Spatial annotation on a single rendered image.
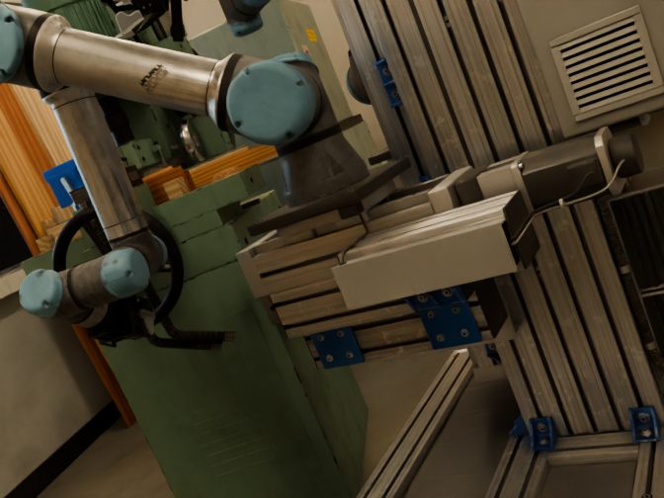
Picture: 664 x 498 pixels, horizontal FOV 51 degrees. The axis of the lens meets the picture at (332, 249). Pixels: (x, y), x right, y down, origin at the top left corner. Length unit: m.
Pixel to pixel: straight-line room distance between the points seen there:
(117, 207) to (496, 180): 0.64
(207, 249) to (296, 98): 0.75
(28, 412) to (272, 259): 2.15
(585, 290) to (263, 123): 0.61
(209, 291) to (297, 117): 0.78
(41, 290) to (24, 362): 2.09
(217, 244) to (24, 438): 1.74
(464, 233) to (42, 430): 2.59
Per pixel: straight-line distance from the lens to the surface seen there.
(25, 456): 3.18
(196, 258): 1.67
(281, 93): 0.99
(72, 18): 1.83
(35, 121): 3.67
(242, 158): 1.76
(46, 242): 1.83
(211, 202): 1.63
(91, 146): 1.26
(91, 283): 1.16
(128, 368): 1.82
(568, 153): 1.01
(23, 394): 3.23
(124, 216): 1.26
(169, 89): 1.05
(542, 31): 1.11
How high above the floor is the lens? 0.92
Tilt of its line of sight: 10 degrees down
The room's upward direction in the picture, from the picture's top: 23 degrees counter-clockwise
